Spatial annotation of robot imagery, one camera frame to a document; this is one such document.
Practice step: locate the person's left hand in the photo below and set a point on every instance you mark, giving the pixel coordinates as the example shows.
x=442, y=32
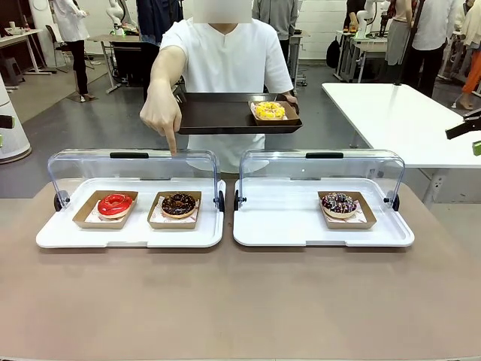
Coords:
x=293, y=102

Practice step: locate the bystander in dark clothes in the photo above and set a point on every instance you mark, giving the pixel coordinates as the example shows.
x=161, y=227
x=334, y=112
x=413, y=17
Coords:
x=158, y=19

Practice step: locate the dark brown serving tray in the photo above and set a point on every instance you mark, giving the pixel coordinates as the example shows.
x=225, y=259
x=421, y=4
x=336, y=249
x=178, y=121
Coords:
x=214, y=113

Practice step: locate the black backpack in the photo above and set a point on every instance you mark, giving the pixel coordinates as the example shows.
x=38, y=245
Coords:
x=333, y=54

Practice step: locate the yellow glazed donut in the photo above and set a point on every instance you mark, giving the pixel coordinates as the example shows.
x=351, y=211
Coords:
x=263, y=111

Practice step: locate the small white background robot arm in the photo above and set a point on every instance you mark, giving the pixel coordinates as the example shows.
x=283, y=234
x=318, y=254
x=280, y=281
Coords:
x=114, y=15

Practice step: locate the grey plastic stool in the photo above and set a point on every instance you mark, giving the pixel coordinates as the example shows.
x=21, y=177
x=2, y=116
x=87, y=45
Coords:
x=11, y=71

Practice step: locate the person's white t-shirt torso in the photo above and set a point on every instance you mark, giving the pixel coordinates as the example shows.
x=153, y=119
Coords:
x=229, y=56

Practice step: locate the white display tray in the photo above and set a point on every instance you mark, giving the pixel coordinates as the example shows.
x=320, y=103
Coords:
x=278, y=225
x=67, y=235

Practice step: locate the white round pedestal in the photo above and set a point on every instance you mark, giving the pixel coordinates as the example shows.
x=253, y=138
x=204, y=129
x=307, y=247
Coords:
x=11, y=143

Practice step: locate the bystander in grey dress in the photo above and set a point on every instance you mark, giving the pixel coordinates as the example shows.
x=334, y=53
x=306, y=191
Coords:
x=398, y=34

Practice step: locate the chocolate glazed donut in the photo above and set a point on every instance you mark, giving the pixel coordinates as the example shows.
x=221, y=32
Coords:
x=169, y=210

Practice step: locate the bystander in orange trousers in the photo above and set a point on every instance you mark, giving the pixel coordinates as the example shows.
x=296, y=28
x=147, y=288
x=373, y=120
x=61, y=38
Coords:
x=471, y=41

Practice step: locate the white background workbench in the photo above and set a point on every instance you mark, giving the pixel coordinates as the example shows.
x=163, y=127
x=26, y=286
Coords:
x=370, y=47

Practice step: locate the bystander in white shirt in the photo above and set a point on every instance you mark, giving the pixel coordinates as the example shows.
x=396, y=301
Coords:
x=432, y=26

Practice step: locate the clear hinged tray lid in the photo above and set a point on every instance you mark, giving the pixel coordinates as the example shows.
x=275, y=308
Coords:
x=285, y=165
x=94, y=165

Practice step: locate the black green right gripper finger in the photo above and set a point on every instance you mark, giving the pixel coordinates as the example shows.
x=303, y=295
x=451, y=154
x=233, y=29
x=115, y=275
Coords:
x=477, y=148
x=471, y=126

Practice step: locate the brown cardboard donut box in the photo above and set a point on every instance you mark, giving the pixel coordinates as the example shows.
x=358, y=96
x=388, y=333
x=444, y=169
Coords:
x=366, y=223
x=156, y=223
x=291, y=118
x=84, y=222

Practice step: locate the chocolate donut with coloured sprinkles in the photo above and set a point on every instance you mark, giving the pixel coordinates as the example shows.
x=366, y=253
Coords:
x=330, y=210

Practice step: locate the grey background desk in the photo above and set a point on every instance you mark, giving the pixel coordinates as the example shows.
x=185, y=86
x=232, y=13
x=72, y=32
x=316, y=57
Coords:
x=112, y=38

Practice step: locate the white background table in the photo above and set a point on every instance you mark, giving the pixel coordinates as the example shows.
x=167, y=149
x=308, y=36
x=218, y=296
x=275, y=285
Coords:
x=19, y=35

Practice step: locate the white side table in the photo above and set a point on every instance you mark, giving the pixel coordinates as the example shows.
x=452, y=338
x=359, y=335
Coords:
x=394, y=116

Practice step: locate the person's right hand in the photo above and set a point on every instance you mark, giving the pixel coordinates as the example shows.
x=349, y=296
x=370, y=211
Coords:
x=159, y=111

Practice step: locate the red glazed donut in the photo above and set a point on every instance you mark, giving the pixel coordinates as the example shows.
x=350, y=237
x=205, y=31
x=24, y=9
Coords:
x=107, y=210

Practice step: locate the bystander in white coat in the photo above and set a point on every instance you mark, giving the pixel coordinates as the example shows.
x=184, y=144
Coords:
x=73, y=22

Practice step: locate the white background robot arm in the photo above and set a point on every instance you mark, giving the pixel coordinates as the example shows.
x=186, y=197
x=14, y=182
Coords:
x=364, y=19

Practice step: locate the person's right forearm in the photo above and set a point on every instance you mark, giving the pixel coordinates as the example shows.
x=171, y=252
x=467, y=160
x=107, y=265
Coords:
x=167, y=67

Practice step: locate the dark metal-frame chair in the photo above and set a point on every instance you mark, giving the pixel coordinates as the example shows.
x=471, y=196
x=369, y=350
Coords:
x=56, y=45

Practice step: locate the bystander in grey shirt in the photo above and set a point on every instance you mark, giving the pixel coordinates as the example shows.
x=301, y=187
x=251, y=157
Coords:
x=274, y=15

